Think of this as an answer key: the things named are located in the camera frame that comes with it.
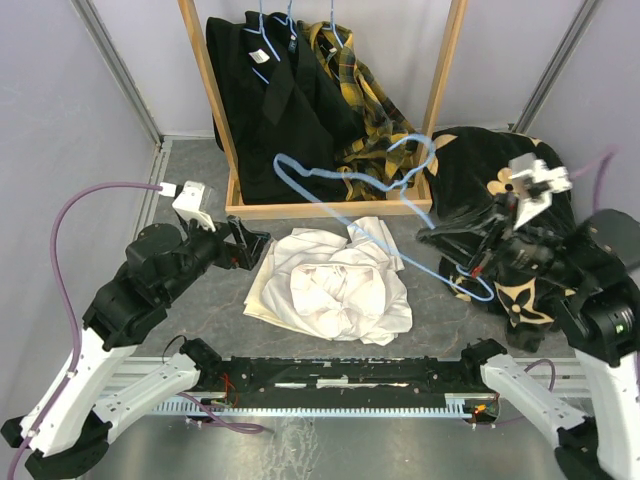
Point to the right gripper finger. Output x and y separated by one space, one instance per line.
456 279
468 230

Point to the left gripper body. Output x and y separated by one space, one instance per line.
239 253

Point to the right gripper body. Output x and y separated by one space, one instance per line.
506 244

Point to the white shirt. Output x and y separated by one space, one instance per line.
340 288

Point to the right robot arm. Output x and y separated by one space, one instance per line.
600 320

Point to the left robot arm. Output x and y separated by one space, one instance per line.
72 427

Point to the yellow plaid shirt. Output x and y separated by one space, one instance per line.
377 152

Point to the black hanging shirt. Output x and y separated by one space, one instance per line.
301 114

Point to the blue hanger in black shirt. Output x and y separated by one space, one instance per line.
270 39

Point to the blue hanger in plaid shirt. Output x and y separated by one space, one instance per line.
336 25

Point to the black floral blanket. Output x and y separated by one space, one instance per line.
471 167

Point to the cream folded cloth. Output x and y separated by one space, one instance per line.
253 305

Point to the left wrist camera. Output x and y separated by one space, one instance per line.
194 203

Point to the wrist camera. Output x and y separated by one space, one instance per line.
534 185
194 203

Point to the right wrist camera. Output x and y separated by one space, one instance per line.
534 185

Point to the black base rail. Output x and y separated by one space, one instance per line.
377 383

